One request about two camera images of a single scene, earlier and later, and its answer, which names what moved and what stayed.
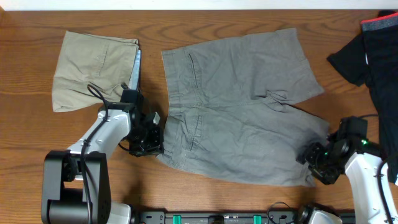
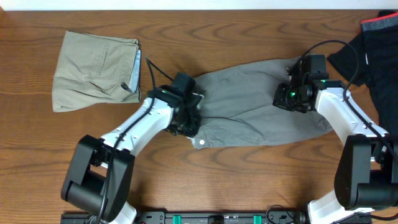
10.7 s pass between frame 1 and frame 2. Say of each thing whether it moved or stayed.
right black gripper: moved
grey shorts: moved
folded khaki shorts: stayed
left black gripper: moved
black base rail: stayed
